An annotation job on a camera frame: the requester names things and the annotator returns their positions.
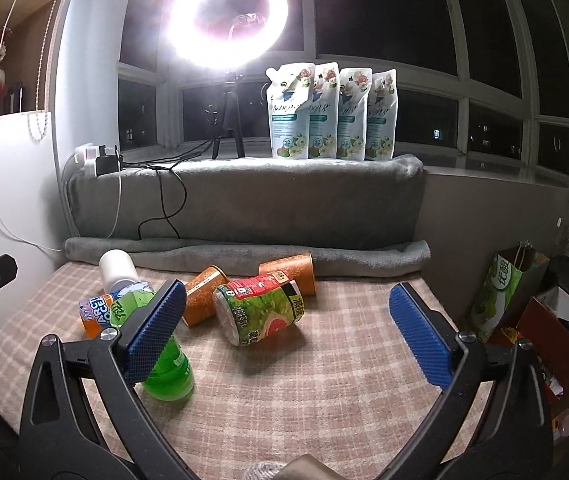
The blue orange bottle cup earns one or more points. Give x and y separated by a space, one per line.
97 309

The black tripod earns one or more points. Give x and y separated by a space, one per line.
226 122

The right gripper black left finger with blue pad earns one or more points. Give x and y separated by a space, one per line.
59 436

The orange patterned paper cup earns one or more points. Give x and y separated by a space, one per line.
299 268

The white power strip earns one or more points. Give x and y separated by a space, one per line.
84 157

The grey rolled blanket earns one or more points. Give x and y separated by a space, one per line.
191 256

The wooden wall shelf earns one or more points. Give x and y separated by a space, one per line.
27 64

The red cardboard box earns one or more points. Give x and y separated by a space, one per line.
545 322

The grey sofa back cushion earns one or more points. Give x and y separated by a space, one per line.
325 203

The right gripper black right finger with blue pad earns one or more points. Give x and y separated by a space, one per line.
491 419

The refill pouch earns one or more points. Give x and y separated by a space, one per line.
355 85
383 105
323 111
288 99

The white paper cup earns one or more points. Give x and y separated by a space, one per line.
117 270

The green paper shopping bag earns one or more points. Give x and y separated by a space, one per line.
510 281

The ring light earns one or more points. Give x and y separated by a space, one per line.
224 35

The green tea bottle cup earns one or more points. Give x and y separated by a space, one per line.
171 378

